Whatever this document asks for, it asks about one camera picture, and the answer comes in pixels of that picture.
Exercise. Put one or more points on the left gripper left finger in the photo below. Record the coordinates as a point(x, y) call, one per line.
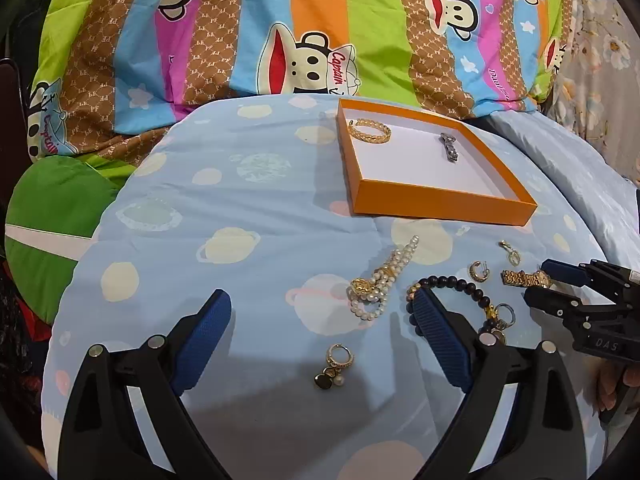
point(100, 436)

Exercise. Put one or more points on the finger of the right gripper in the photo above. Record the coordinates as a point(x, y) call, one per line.
point(555, 304)
point(567, 273)

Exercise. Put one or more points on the light blue planet blanket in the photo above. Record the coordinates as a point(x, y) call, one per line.
point(249, 197)

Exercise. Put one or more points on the person's right hand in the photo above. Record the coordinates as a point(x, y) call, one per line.
point(614, 381)

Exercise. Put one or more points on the green plush cushion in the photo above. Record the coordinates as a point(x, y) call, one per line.
point(52, 216)

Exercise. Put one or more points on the orange shallow cardboard box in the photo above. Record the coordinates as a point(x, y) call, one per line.
point(410, 176)

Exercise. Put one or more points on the small gold hoop earring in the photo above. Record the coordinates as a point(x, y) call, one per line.
point(479, 271)

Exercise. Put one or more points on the gold charm earring with pearl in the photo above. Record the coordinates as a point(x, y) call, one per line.
point(338, 359)

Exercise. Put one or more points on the grey floral pillow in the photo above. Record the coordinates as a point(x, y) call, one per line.
point(596, 94)

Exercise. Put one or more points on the colourful monkey cartoon quilt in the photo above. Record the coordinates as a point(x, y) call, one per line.
point(113, 74)

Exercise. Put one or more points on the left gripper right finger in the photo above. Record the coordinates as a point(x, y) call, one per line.
point(543, 438)

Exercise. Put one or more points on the gold chain bangle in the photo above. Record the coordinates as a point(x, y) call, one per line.
point(369, 131)

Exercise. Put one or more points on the gold wrist watch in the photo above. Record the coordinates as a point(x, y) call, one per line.
point(523, 279)

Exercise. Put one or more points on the silver wrist watch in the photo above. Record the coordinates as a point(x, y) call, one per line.
point(449, 143)

